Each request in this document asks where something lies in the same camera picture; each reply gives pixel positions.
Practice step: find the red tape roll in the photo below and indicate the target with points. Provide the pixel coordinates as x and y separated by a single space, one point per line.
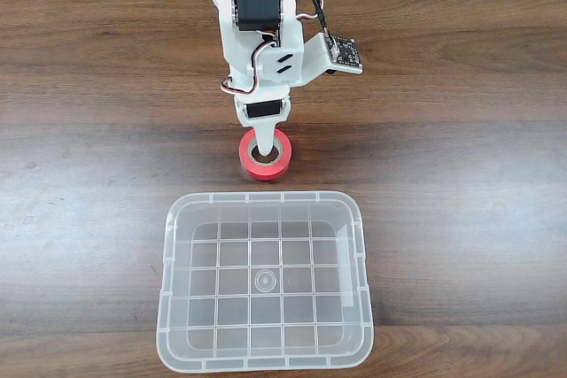
266 172

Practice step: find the clear plastic box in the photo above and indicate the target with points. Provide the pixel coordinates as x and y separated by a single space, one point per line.
199 263

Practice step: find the camera board on white bracket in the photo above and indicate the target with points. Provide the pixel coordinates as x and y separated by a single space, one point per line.
347 52

